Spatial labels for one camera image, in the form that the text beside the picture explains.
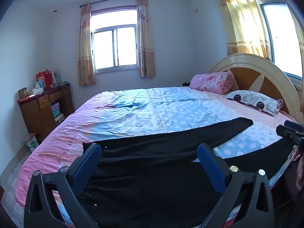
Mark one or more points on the white patterned pillow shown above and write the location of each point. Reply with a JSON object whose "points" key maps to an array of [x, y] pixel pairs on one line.
{"points": [[257, 100]]}

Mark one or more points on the left peach curtain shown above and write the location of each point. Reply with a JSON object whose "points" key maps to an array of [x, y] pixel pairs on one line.
{"points": [[86, 73]]}

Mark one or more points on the far sliding window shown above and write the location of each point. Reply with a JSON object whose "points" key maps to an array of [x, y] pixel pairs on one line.
{"points": [[114, 38]]}

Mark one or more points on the right peach curtain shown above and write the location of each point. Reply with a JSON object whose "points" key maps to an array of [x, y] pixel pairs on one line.
{"points": [[146, 53]]}

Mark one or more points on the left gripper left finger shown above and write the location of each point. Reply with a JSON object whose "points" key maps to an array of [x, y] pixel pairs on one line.
{"points": [[41, 209]]}

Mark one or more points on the stacked books in desk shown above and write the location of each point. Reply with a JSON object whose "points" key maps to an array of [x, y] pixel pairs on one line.
{"points": [[57, 114]]}

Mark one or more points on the pink floral folded quilt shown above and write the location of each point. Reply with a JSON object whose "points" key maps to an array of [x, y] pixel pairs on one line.
{"points": [[218, 82]]}

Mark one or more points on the yellow curtain by headboard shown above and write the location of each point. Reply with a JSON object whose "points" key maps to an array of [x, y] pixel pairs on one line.
{"points": [[245, 28]]}

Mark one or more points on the peach curtain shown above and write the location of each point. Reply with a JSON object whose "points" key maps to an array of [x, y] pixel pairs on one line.
{"points": [[86, 73], [146, 53]]}

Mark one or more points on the window by headboard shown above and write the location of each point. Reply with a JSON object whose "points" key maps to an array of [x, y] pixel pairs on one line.
{"points": [[285, 45]]}

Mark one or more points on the black pants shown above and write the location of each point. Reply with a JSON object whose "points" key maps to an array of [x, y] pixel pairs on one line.
{"points": [[155, 180]]}

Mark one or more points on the black curtain rod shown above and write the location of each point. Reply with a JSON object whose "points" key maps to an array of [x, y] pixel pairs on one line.
{"points": [[114, 0]]}

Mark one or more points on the small cardboard box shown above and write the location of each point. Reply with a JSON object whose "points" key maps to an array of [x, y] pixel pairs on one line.
{"points": [[23, 93]]}

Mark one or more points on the green white cardboard box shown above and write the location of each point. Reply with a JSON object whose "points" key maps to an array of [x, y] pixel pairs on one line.
{"points": [[31, 142]]}

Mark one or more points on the red gift bag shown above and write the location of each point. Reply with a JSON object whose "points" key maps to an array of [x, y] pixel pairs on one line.
{"points": [[46, 78]]}

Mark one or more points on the cream wooden headboard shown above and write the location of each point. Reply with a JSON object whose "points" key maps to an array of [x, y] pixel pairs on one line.
{"points": [[254, 73]]}

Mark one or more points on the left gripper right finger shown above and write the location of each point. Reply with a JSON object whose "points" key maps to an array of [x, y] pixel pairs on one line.
{"points": [[257, 209]]}

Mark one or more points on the brown wooden desk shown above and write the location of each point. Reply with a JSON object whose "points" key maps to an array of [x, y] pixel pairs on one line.
{"points": [[38, 114]]}

